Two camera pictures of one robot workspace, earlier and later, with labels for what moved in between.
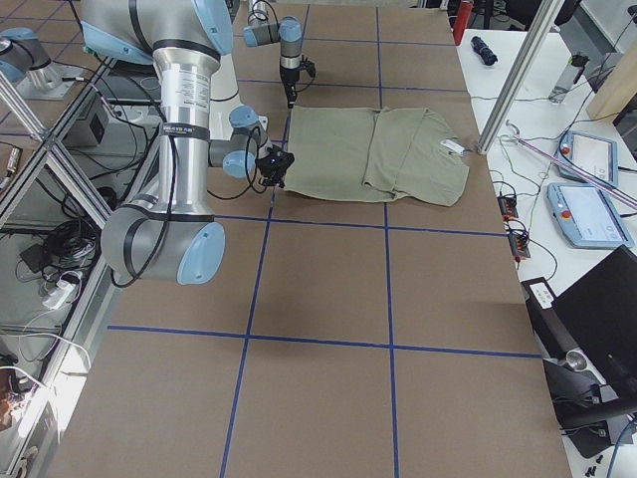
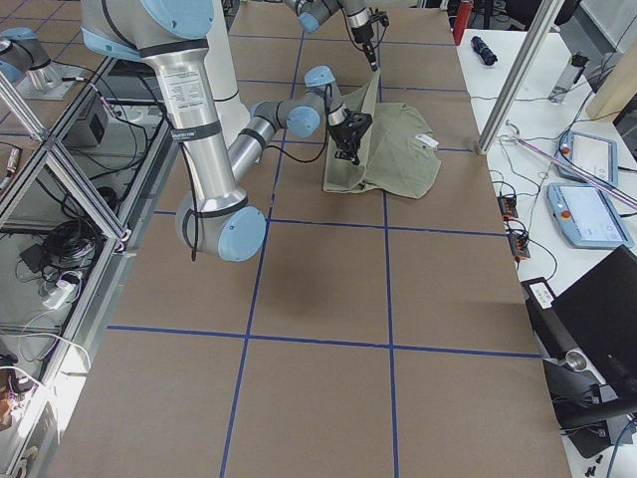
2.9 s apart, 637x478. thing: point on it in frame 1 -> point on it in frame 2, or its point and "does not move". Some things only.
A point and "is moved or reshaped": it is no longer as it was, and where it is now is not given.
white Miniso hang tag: [451, 144] -> [426, 139]
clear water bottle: [569, 76] does not move
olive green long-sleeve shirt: [373, 154] is moved or reshaped
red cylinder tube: [464, 14] does not move
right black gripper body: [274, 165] -> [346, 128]
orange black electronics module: [508, 206] does not move
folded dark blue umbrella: [484, 51] does not move
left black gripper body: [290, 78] -> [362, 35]
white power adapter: [58, 295] does not move
